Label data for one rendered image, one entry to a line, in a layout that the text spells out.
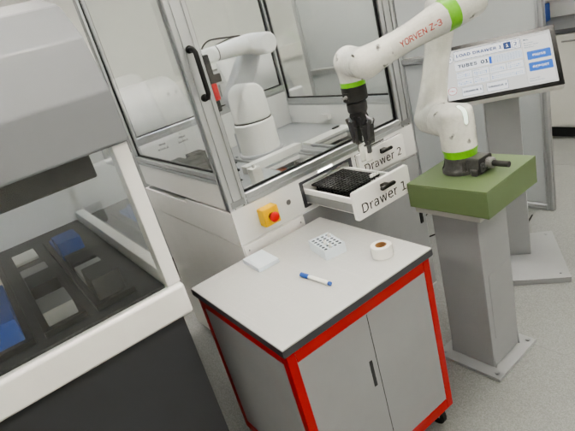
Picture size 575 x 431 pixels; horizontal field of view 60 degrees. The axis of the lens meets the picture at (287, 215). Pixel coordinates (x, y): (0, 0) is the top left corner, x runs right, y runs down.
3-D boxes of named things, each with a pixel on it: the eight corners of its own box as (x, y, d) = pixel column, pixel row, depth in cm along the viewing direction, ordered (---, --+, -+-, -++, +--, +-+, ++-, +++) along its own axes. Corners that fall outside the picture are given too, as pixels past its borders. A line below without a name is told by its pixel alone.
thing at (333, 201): (405, 188, 194) (402, 174, 191) (358, 215, 182) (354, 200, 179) (337, 176, 226) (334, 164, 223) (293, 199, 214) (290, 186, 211)
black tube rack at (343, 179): (382, 188, 198) (379, 174, 196) (350, 206, 190) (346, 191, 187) (345, 182, 216) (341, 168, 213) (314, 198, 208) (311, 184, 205)
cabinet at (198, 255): (441, 291, 269) (418, 151, 239) (293, 404, 220) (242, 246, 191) (328, 250, 345) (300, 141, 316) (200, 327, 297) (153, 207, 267)
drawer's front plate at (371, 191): (411, 190, 194) (407, 164, 189) (358, 221, 180) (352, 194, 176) (408, 190, 195) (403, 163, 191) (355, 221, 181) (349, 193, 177)
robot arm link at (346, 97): (372, 80, 180) (354, 81, 187) (350, 90, 174) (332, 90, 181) (375, 97, 182) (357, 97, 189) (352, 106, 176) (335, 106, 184)
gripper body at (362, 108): (340, 103, 184) (345, 127, 188) (357, 103, 178) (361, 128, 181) (354, 97, 188) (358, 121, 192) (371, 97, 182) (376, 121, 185)
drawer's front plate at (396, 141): (406, 156, 233) (402, 132, 229) (362, 179, 219) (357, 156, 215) (403, 155, 234) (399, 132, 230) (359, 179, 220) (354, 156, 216)
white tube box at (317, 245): (346, 250, 174) (345, 241, 173) (326, 261, 172) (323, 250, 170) (329, 240, 185) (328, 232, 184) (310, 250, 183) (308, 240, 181)
